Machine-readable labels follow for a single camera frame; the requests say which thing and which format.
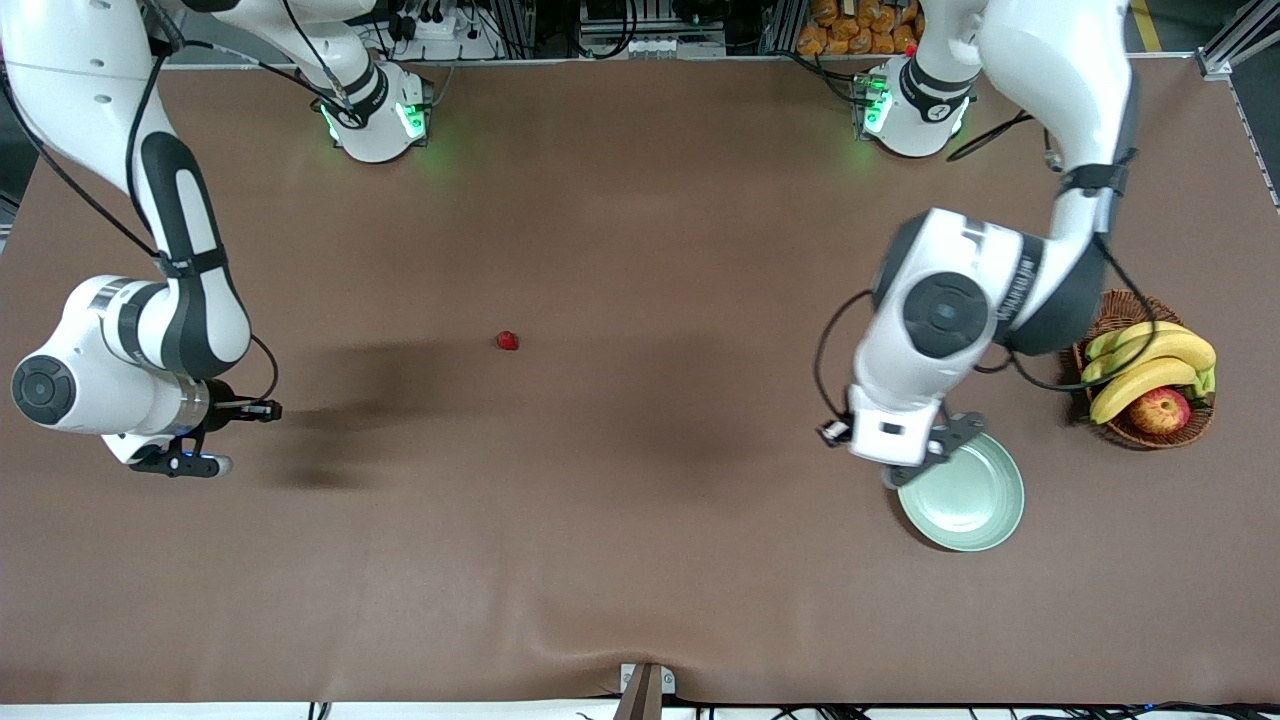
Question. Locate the white socket strip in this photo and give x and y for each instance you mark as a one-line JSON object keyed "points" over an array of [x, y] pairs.
{"points": [[650, 46]]}

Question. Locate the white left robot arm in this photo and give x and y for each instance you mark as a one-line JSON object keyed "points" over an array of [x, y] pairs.
{"points": [[1050, 60]]}

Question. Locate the orange snack pile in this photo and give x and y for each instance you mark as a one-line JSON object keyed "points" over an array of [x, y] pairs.
{"points": [[860, 25]]}

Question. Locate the yellow banana bunch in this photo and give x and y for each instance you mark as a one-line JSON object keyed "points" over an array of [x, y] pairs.
{"points": [[1160, 350]]}

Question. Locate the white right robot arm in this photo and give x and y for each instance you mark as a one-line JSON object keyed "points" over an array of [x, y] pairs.
{"points": [[60, 60]]}

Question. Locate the red yellow apple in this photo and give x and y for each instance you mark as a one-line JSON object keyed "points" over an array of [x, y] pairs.
{"points": [[1160, 411]]}

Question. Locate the brown table mat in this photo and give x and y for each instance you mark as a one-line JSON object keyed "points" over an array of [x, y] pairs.
{"points": [[640, 250]]}

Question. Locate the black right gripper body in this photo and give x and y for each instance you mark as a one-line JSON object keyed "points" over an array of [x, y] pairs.
{"points": [[224, 402]]}

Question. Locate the pale green round plate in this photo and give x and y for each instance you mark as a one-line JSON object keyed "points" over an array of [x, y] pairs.
{"points": [[970, 505]]}

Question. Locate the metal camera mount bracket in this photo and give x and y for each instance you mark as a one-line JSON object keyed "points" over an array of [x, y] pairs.
{"points": [[645, 690]]}

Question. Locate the red toy strawberry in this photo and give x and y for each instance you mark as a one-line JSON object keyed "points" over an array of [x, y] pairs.
{"points": [[508, 341]]}

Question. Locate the white power strip with plugs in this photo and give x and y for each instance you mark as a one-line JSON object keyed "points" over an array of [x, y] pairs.
{"points": [[440, 30]]}

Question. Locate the brown wicker basket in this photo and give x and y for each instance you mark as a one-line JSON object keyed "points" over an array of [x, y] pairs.
{"points": [[1140, 442]]}

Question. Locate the grey aluminium frame profile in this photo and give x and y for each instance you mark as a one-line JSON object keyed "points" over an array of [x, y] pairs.
{"points": [[1235, 40]]}

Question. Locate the grey table edge rail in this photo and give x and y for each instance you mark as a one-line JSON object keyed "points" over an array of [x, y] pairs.
{"points": [[1252, 140]]}

